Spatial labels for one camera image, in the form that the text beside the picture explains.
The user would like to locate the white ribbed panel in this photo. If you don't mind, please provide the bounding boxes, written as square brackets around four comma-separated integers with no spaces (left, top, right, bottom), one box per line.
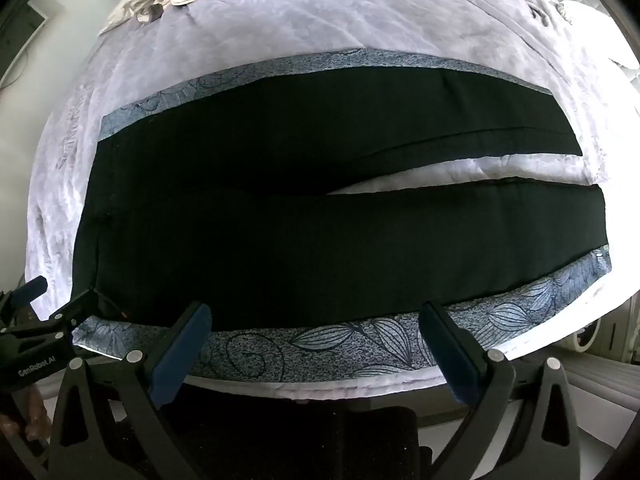
[500,347,640,413]

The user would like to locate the lavender plush blanket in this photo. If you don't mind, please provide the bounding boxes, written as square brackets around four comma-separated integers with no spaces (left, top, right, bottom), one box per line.
[25,0,640,402]

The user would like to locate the white ring-shaped object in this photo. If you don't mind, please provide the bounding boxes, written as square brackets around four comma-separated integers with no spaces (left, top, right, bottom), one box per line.
[569,316,610,355]

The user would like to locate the grey beige cloth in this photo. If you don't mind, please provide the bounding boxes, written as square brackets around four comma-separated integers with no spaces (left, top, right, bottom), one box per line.
[102,0,173,36]

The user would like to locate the black pants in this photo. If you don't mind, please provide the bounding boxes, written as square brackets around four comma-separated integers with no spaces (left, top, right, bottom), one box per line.
[70,67,609,333]

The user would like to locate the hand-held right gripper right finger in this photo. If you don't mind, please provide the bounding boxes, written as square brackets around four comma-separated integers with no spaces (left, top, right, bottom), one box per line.
[420,301,583,480]

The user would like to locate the person's left hand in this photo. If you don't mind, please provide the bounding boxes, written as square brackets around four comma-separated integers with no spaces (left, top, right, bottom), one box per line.
[0,389,52,442]

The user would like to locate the black trousers floral side stripes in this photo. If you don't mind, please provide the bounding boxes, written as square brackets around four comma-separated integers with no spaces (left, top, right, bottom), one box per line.
[72,47,614,387]

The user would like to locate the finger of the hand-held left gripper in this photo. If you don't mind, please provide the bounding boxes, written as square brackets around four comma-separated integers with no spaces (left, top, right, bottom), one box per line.
[47,288,100,342]
[0,276,49,318]

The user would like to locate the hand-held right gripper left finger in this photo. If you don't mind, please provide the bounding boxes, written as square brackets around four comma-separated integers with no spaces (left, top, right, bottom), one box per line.
[47,301,221,480]

